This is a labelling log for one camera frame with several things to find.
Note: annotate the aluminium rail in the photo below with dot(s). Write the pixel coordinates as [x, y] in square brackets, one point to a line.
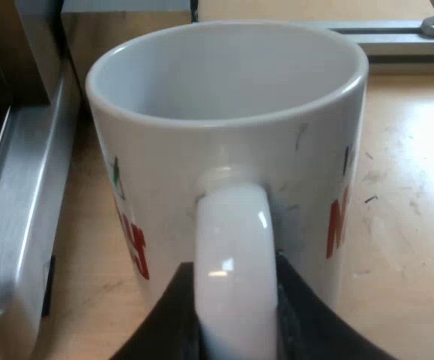
[400, 41]

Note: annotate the white mug with red print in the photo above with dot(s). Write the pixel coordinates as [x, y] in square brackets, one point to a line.
[231, 150]

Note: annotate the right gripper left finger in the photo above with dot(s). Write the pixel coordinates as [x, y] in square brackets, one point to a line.
[168, 322]

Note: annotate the steel espresso machine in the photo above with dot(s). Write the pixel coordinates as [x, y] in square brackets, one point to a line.
[18, 187]

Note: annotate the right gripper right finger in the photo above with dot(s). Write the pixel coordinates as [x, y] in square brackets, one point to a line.
[314, 330]

